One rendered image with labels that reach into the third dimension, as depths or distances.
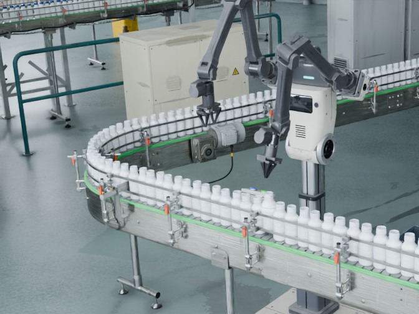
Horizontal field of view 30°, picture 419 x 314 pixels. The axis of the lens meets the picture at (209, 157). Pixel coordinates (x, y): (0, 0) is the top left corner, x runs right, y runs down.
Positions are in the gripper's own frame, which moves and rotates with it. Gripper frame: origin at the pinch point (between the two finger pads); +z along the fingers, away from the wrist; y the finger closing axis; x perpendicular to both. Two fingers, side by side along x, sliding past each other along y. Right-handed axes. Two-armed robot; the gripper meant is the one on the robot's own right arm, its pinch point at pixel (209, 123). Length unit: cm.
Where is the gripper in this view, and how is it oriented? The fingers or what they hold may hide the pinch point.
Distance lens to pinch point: 361.8
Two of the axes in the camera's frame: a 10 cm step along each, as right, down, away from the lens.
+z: 0.5, 9.4, 3.2
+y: -6.5, 2.8, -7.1
